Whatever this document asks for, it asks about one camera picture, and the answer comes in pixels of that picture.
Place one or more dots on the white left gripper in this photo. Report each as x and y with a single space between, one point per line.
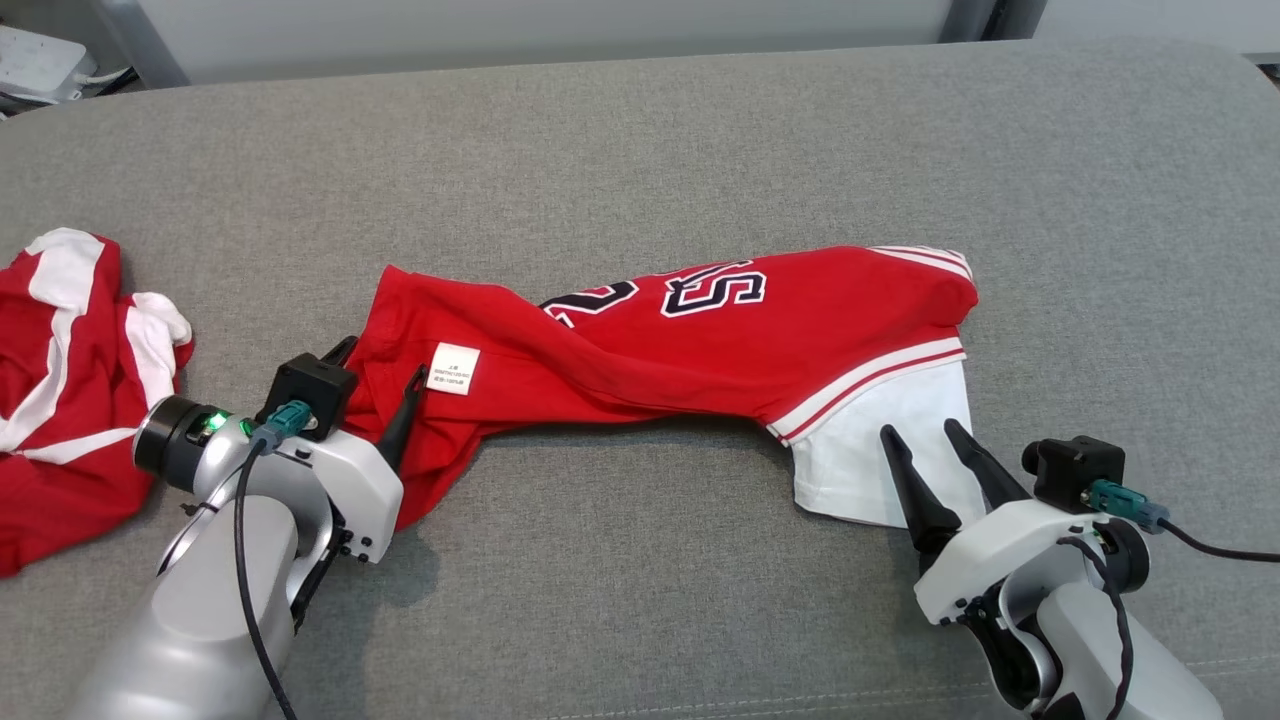
355 485

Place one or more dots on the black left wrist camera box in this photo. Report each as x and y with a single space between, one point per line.
310 385

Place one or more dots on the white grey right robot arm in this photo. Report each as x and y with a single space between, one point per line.
1160 660

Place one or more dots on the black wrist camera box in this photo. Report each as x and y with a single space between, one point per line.
1075 470
310 385

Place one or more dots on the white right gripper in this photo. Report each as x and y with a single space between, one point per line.
1000 555

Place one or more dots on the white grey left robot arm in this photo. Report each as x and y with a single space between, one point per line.
200 600

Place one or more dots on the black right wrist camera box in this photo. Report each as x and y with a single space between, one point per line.
1075 470

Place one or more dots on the red Bulls 23 jersey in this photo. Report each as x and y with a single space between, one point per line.
700 350

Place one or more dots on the grey metal post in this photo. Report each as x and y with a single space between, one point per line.
140 40
975 18

